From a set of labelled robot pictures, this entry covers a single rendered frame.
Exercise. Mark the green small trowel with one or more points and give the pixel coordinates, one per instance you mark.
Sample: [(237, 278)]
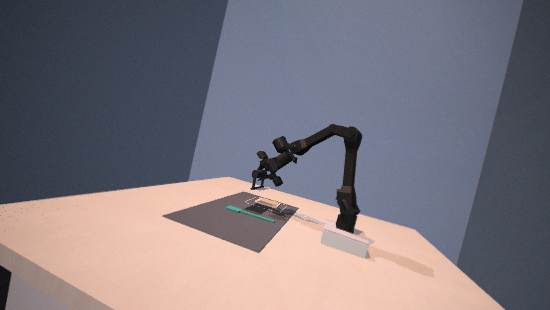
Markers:
[(240, 210)]

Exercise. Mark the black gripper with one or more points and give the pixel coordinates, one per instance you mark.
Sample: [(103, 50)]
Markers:
[(276, 179)]

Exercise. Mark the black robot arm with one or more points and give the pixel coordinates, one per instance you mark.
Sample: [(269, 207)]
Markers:
[(346, 196)]

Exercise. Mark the beige square tile with dark centre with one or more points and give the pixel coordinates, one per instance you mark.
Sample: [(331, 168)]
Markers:
[(267, 202)]

